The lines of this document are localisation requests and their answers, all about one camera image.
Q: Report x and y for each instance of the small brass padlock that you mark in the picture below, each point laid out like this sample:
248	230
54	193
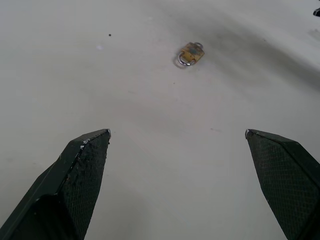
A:
191	53

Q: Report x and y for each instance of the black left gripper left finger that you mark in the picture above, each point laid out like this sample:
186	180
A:
75	185

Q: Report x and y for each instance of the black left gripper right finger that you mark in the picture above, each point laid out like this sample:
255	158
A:
287	180

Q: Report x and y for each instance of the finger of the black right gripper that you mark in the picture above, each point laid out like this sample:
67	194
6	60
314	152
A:
317	11

